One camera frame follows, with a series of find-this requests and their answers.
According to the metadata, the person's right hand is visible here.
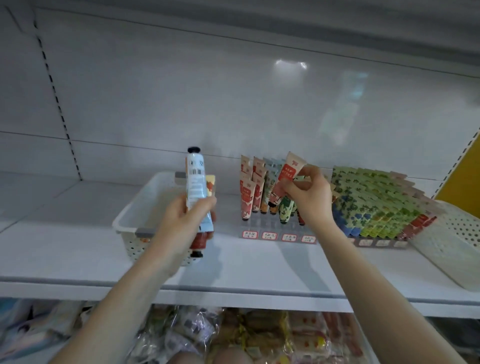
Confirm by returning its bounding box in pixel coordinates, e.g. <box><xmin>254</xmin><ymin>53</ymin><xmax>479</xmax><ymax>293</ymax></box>
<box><xmin>279</xmin><ymin>165</ymin><xmax>337</xmax><ymax>234</ymax></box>

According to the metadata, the person's left hand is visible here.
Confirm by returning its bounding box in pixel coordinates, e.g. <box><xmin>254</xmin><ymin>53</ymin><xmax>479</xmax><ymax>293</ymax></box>
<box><xmin>146</xmin><ymin>195</ymin><xmax>219</xmax><ymax>275</ymax></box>

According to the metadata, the person's right forearm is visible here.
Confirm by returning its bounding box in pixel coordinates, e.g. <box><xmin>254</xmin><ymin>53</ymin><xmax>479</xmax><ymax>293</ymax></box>
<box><xmin>315</xmin><ymin>221</ymin><xmax>459</xmax><ymax>364</ymax></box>

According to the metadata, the white red-label hand cream tube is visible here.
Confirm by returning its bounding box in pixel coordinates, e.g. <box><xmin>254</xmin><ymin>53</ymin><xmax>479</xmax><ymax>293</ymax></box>
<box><xmin>267</xmin><ymin>151</ymin><xmax>309</xmax><ymax>208</ymax></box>

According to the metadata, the pile of snack packets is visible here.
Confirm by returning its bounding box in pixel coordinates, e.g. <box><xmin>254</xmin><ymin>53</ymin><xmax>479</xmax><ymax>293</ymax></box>
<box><xmin>0</xmin><ymin>298</ymin><xmax>369</xmax><ymax>364</ymax></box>

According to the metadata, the white perforated plastic basket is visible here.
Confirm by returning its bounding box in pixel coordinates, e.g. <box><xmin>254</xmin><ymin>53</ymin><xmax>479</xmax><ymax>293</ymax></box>
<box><xmin>112</xmin><ymin>171</ymin><xmax>219</xmax><ymax>267</ymax></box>
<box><xmin>411</xmin><ymin>201</ymin><xmax>480</xmax><ymax>292</ymax></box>

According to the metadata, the person's left forearm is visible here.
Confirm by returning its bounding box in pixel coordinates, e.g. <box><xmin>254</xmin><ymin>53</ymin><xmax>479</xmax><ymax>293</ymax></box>
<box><xmin>48</xmin><ymin>258</ymin><xmax>185</xmax><ymax>364</ymax></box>

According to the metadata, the row of hand cream tubes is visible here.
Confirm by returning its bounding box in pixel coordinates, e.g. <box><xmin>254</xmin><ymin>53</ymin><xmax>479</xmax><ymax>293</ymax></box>
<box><xmin>239</xmin><ymin>153</ymin><xmax>447</xmax><ymax>241</ymax></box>

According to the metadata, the white metal shelf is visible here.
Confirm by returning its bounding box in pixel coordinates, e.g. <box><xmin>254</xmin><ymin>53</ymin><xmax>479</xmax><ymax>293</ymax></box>
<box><xmin>0</xmin><ymin>0</ymin><xmax>480</xmax><ymax>364</ymax></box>

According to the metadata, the pale blue floral hand cream tube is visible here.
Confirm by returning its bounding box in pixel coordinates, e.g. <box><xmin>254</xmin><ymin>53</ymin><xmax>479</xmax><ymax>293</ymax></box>
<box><xmin>185</xmin><ymin>146</ymin><xmax>216</xmax><ymax>234</ymax></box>

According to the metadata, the clear divider tray with labels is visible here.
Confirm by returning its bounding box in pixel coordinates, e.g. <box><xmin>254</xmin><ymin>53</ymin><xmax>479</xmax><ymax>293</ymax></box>
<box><xmin>241</xmin><ymin>229</ymin><xmax>410</xmax><ymax>249</ymax></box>

